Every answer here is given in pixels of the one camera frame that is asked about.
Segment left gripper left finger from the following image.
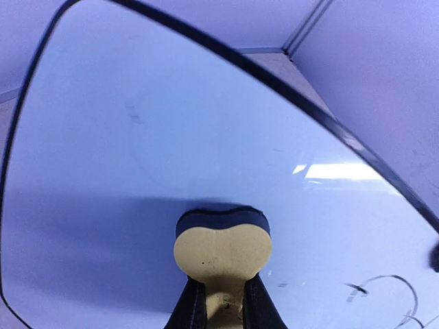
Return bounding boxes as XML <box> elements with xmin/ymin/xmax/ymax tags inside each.
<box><xmin>164</xmin><ymin>277</ymin><xmax>207</xmax><ymax>329</ymax></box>

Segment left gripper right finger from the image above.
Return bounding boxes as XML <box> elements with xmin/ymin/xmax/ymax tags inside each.
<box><xmin>243</xmin><ymin>274</ymin><xmax>285</xmax><ymax>329</ymax></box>

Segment right aluminium corner post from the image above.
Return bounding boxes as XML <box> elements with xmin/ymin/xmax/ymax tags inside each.
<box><xmin>282</xmin><ymin>0</ymin><xmax>334</xmax><ymax>59</ymax></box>

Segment yellow black sponge eraser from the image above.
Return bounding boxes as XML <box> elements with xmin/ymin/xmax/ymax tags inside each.
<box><xmin>174</xmin><ymin>206</ymin><xmax>272</xmax><ymax>328</ymax></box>

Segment white whiteboard black frame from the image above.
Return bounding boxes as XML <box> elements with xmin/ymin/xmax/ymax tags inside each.
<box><xmin>1</xmin><ymin>1</ymin><xmax>438</xmax><ymax>328</ymax></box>

